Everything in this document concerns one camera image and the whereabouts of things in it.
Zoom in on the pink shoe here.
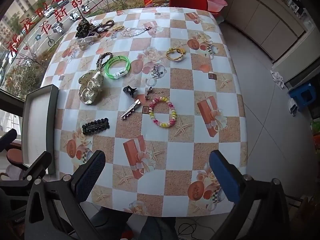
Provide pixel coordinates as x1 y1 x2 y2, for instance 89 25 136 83
6 149 31 167

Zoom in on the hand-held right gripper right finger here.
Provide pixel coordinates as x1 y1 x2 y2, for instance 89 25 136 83
209 150 292 240

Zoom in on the small black hair claw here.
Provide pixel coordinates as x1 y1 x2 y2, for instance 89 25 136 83
122 86 138 98

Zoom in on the silver duckbill hair clip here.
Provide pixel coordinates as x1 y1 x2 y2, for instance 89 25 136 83
119 99 141 120

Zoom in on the pink plastic basin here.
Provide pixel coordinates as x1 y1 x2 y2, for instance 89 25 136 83
200 0 228 14

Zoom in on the silver chain pendant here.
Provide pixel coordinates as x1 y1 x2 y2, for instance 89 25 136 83
144 87 165 100

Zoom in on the green translucent bangle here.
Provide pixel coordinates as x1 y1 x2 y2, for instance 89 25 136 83
104 56 131 80

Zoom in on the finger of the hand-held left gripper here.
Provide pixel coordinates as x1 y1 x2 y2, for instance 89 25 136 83
0 129 17 152
22 151 53 181

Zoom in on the white cardboard box with dark rim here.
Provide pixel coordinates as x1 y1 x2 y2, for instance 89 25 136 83
20 84 60 175

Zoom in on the black floor cable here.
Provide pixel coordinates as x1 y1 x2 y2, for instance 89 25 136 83
177 220 215 240

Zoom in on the black beaded snap clip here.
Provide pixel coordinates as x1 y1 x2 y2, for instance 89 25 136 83
82 117 110 136

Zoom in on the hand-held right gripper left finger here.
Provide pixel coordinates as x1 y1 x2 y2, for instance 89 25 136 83
24 150 107 240

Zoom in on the yellow knotted bracelet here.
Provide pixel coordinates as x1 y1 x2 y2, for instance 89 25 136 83
166 48 186 62

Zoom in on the blue plastic stool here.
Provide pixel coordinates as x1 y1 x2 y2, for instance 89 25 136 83
287 83 317 112

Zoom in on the silver chain keychain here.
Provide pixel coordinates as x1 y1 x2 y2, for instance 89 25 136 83
122 26 153 37

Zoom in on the beige cabinet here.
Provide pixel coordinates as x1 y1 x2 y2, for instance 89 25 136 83
217 0 320 80

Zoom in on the clear hair claw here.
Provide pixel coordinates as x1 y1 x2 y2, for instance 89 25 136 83
76 35 100 50

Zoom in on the checkered printed tablecloth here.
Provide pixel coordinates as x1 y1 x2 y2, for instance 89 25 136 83
40 7 249 217

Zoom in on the cream polka dot scrunchie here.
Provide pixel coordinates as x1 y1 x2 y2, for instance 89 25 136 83
78 71 105 105

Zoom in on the leopard print scrunchie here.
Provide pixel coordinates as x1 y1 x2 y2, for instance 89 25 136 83
76 18 98 38

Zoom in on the brown braided hair tie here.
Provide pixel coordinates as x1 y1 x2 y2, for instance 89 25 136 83
96 52 113 69
96 20 115 30

